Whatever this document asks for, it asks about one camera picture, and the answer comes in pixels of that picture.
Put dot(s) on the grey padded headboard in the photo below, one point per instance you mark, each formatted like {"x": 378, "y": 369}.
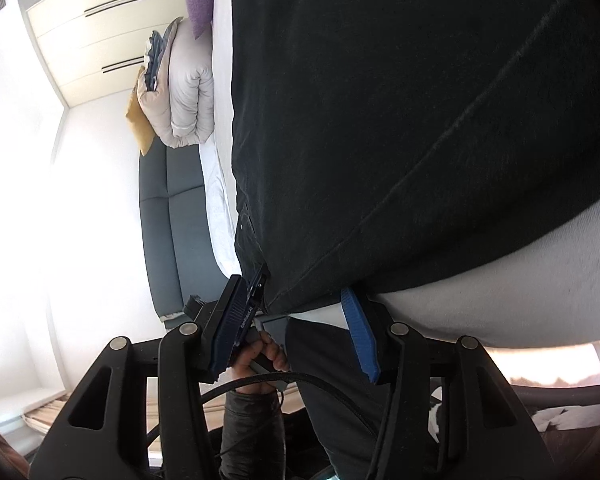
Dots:
{"x": 160, "y": 240}

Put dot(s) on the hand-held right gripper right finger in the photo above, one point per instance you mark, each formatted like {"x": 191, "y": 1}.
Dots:
{"x": 360, "y": 340}

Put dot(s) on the bed with white sheet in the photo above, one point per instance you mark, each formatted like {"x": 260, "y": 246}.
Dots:
{"x": 505, "y": 300}

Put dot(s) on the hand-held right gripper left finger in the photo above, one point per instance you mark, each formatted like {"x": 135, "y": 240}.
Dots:
{"x": 227, "y": 340}

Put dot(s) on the beige folded duvet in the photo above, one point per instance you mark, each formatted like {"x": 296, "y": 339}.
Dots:
{"x": 190, "y": 85}

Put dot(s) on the person's leg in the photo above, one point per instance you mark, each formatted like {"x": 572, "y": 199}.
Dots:
{"x": 330, "y": 410}

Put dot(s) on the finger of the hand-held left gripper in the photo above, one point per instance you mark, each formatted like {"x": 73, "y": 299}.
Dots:
{"x": 256, "y": 290}

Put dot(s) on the black denim pants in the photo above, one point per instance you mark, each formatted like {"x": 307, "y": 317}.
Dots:
{"x": 405, "y": 110}

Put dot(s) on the blue folded blanket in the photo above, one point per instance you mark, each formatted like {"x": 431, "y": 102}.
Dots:
{"x": 155, "y": 60}

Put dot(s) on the cream wardrobe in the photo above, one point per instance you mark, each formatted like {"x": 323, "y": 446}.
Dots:
{"x": 80, "y": 35}

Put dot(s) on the yellow pillow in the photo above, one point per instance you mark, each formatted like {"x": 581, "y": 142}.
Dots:
{"x": 140, "y": 125}

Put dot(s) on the white pillow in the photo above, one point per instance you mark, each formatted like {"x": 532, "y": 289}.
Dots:
{"x": 217, "y": 210}

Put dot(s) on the person's left hand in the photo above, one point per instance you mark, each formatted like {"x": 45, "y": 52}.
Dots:
{"x": 267, "y": 360}

